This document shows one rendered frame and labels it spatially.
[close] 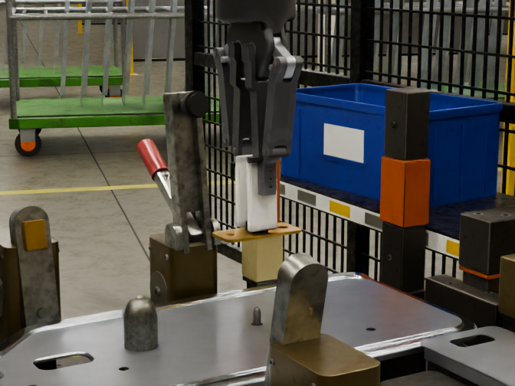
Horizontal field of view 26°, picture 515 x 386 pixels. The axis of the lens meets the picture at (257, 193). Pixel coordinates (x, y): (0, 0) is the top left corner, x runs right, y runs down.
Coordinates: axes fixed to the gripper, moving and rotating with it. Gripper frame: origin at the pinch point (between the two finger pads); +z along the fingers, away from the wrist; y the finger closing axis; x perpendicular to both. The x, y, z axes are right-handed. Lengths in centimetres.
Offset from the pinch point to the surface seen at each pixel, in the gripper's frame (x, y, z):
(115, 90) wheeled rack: 339, -845, 98
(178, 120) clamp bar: -1.0, -14.9, -5.2
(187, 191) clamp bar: -0.2, -14.6, 2.6
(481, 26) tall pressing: 543, -587, 33
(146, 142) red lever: -0.2, -25.1, -1.3
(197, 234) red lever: 0.2, -13.1, 7.2
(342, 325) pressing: 7.2, 4.7, 13.5
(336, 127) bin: 35, -38, 1
